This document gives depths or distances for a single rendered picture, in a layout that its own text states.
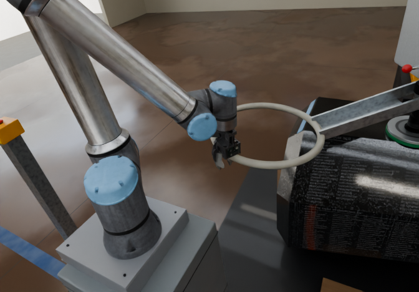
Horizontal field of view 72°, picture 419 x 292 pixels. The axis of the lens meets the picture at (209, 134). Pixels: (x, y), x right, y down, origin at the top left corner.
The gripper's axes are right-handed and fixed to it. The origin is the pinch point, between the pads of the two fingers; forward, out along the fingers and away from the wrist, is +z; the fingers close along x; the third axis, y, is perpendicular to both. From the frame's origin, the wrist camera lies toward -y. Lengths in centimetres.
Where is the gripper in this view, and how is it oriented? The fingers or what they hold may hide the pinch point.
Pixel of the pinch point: (223, 163)
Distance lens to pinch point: 121.7
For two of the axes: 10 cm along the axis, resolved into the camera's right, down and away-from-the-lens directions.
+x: 8.6, -3.4, 3.9
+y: 5.1, 4.6, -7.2
